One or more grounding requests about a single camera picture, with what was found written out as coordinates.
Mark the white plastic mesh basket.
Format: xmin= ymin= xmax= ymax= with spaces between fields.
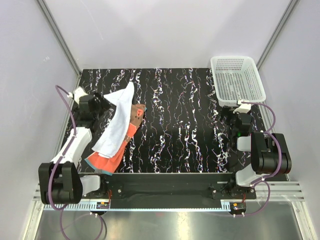
xmin=210 ymin=55 xmax=266 ymax=107

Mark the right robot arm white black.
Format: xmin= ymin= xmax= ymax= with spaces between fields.
xmin=220 ymin=104 xmax=292 ymax=199

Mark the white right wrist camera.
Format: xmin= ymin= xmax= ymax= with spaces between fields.
xmin=233 ymin=99 xmax=252 ymax=114

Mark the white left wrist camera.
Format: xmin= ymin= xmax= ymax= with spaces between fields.
xmin=67 ymin=86 xmax=88 ymax=105

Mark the white terry towel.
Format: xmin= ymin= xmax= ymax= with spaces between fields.
xmin=92 ymin=81 xmax=135 ymax=159

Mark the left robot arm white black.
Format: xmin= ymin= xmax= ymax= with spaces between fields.
xmin=38 ymin=87 xmax=111 ymax=205

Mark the aluminium frame rail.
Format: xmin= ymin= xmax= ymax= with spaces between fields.
xmin=32 ymin=181 xmax=306 ymax=213

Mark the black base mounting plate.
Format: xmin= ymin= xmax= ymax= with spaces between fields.
xmin=84 ymin=173 xmax=257 ymax=201

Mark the orange patterned towel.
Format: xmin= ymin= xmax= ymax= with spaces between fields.
xmin=85 ymin=104 xmax=146 ymax=176

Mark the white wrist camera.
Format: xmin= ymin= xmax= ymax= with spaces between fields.
xmin=67 ymin=86 xmax=88 ymax=105
xmin=233 ymin=99 xmax=252 ymax=114

